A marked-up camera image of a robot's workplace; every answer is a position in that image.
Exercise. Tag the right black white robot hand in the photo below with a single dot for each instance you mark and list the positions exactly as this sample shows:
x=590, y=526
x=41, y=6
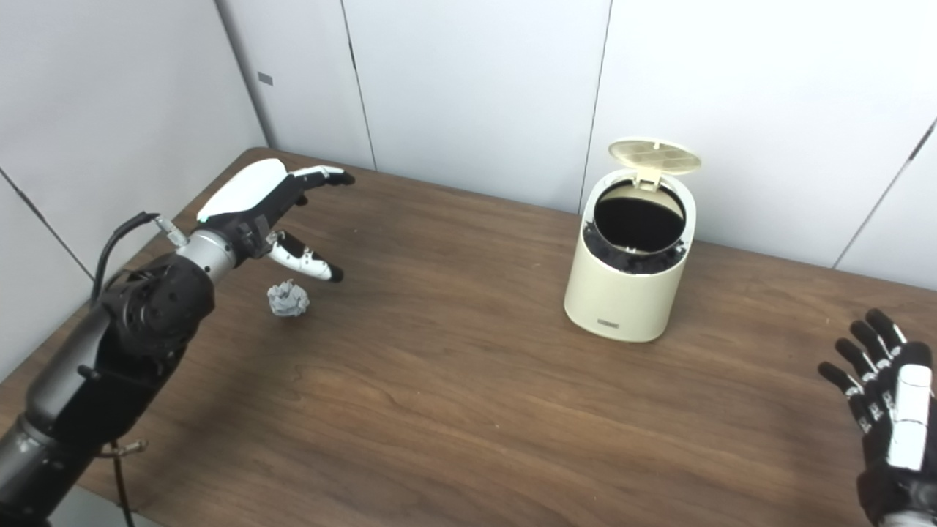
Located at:
x=900, y=424

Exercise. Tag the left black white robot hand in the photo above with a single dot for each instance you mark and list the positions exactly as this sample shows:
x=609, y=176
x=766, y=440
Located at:
x=245, y=194

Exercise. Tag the white paper ball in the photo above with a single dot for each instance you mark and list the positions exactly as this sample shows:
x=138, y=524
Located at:
x=288, y=298

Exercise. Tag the cream-colored bin body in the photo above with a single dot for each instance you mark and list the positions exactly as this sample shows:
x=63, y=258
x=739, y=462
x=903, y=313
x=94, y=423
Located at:
x=622, y=300

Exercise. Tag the cream round bin lid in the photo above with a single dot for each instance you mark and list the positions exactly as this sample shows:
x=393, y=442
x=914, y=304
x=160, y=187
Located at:
x=654, y=156

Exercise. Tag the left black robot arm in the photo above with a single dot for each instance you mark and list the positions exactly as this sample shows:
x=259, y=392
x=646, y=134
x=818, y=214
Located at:
x=124, y=344

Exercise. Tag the black bin liner bag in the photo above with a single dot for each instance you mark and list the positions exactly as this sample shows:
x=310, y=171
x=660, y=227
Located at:
x=637, y=260

